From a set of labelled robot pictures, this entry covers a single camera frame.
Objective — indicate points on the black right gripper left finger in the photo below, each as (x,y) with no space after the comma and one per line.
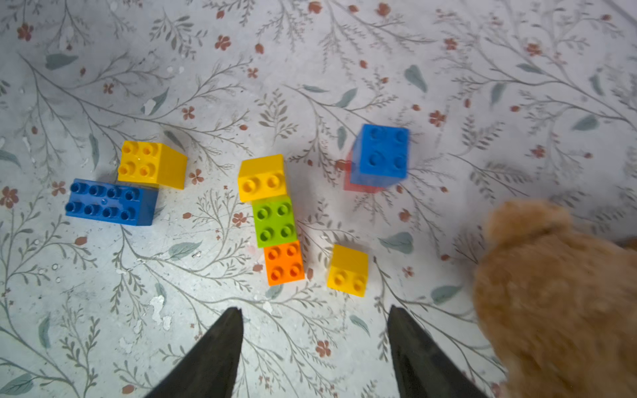
(210,368)

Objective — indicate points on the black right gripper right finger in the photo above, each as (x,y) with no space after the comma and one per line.
(422,369)

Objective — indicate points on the yellow small lego brick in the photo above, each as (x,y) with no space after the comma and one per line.
(348,271)
(262,178)

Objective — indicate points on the orange lego brick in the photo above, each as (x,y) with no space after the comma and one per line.
(284,263)

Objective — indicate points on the green lego brick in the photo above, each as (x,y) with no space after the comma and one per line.
(274,221)

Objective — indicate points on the red lego brick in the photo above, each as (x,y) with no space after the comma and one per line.
(353,187)

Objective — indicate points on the yellow square lego brick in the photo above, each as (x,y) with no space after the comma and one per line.
(152,164)

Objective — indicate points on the small blue lego brick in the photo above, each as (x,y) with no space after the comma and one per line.
(380,156)

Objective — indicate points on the long blue lego brick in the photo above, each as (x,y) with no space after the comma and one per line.
(104,202)

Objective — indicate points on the brown plush teddy bear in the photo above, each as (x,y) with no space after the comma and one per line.
(557,305)

